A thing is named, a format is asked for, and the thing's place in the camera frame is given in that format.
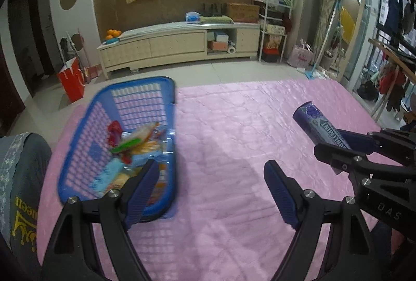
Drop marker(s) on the pink tote bag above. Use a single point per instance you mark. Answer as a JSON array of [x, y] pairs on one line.
[[300, 55]]

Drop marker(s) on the blue tissue box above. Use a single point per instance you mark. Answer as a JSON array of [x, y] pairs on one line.
[[192, 17]]

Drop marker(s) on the wooden clothes rack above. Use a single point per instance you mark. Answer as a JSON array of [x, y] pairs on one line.
[[393, 57]]

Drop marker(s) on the teal box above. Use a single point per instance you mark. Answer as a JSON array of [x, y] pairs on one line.
[[220, 37]]

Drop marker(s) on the light blue striped packet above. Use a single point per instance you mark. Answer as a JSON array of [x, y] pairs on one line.
[[107, 178]]

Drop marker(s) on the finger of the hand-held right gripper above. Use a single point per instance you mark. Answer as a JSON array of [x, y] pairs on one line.
[[356, 140], [341, 161]]

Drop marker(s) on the orange box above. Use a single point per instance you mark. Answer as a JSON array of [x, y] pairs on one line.
[[217, 45]]

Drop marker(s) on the pile of oranges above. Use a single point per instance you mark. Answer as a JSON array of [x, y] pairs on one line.
[[112, 33]]

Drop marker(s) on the dark blue gum tube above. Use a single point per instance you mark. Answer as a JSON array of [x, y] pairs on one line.
[[315, 120]]

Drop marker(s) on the beige low cabinet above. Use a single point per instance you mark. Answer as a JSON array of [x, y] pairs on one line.
[[169, 47]]

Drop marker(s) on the arched standing mirror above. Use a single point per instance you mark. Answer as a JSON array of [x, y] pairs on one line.
[[349, 24]]

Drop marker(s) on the red paper bag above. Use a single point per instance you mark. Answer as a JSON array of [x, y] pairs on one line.
[[71, 81]]

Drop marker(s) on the row of hanging clothes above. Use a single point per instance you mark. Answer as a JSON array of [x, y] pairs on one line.
[[398, 11]]

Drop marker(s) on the grey lace-trimmed chair cover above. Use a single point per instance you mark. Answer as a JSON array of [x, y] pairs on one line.
[[19, 187]]

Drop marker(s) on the patterned beige curtain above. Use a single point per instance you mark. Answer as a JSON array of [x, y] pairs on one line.
[[326, 1]]

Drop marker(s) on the white paper roll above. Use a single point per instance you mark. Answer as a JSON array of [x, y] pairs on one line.
[[231, 49]]

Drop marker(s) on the blue plastic basket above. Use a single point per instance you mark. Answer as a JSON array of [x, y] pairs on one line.
[[97, 112]]

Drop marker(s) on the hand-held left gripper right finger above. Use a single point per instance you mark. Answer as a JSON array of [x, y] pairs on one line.
[[282, 195]]

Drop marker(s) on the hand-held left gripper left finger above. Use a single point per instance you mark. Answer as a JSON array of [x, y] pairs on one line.
[[143, 193]]

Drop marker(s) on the brown cardboard box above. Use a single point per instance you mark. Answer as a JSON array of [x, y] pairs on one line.
[[243, 12]]

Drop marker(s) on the broom and dustpan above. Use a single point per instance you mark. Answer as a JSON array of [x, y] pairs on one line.
[[78, 53]]

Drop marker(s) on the white metal shelf rack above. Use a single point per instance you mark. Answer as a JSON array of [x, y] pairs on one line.
[[273, 27]]

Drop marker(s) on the green folded cloth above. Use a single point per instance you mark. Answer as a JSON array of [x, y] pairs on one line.
[[216, 19]]

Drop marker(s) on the black router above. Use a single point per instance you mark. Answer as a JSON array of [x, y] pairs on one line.
[[214, 10]]

